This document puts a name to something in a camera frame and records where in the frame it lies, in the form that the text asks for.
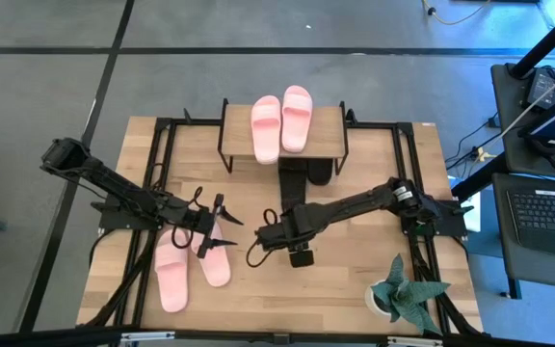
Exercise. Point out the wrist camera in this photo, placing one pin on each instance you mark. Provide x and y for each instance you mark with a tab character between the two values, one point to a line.
301	258
203	252

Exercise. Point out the wooden shelf with black frame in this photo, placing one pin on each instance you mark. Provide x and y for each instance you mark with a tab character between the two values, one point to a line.
239	140

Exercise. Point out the white plant pot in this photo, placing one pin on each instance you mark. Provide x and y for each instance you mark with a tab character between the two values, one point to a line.
369	299

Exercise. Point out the black power adapter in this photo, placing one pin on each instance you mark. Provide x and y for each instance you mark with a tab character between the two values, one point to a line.
541	89

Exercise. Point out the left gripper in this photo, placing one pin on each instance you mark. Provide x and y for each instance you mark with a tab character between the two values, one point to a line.
198	224

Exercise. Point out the white paper sheet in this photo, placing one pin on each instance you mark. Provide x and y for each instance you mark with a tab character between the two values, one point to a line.
472	219

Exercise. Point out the pink slide sandal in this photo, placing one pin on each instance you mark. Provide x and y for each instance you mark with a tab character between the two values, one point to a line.
265	140
217	270
297	130
174	289

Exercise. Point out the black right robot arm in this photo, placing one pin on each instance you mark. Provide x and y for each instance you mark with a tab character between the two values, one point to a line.
354	202

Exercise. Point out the black slide sandal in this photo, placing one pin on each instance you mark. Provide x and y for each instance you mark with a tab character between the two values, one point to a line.
321	173
293	188

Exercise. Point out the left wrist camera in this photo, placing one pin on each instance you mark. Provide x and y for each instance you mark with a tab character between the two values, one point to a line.
203	252

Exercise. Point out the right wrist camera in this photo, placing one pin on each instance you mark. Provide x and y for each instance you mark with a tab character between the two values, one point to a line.
301	258

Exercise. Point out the green potted plant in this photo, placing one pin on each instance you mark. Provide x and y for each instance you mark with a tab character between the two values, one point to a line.
405	294

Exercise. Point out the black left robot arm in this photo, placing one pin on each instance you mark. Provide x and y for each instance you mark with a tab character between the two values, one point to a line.
113	185

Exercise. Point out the black keyboard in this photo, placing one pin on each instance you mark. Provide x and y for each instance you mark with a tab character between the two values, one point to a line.
547	217

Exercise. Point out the dark grey side desk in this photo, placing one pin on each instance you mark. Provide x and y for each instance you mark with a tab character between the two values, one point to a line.
504	250
509	120

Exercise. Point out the black diagonal pole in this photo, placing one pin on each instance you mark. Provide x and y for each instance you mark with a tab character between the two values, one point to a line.
475	180
547	42

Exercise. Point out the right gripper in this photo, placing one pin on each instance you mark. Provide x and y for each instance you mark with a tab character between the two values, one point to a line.
282	236

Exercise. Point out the black rig crossbar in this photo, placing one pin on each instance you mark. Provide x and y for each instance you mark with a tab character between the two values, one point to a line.
234	336

